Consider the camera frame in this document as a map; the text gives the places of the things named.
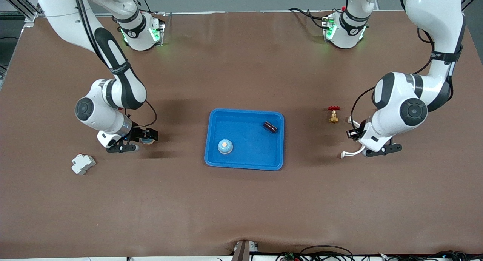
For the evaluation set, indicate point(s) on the white curved plastic bracket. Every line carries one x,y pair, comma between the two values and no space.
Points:
349,153

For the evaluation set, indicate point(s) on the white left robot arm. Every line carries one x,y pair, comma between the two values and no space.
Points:
396,98

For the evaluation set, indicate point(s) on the dark cylindrical capacitor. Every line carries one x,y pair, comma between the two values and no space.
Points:
270,127

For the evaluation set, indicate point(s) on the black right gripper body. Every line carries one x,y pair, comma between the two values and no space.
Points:
138,133

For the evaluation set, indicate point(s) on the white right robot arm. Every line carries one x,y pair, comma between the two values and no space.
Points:
102,113

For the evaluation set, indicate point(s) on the blue plastic tray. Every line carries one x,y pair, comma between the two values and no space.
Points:
245,155

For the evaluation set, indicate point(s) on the white circuit breaker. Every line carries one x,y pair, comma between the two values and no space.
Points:
83,164

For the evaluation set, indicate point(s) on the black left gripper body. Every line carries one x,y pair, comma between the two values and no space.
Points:
357,133

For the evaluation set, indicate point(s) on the brass valve red handwheel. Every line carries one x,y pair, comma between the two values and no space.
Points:
333,117

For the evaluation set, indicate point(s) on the metal table edge rail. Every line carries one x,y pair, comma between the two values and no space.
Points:
245,11

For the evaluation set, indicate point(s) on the blue dome bell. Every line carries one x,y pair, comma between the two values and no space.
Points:
147,141
225,147

